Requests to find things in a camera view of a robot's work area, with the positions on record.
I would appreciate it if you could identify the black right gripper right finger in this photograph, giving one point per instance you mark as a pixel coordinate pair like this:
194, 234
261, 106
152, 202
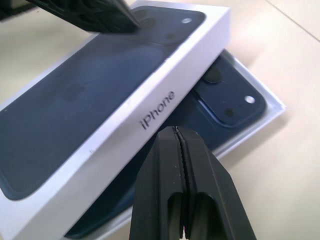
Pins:
215, 195

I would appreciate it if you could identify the white phone box lid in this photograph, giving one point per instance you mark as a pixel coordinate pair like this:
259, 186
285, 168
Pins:
105, 100

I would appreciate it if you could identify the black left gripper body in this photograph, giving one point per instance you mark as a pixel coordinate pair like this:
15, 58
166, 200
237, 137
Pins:
11, 11

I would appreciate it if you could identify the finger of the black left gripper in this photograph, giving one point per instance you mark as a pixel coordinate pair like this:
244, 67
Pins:
100, 15

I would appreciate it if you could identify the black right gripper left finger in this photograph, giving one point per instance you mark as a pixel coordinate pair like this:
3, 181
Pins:
160, 190

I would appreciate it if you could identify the dark blue smartphone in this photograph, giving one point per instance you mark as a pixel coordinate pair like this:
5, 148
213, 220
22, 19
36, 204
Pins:
232, 100

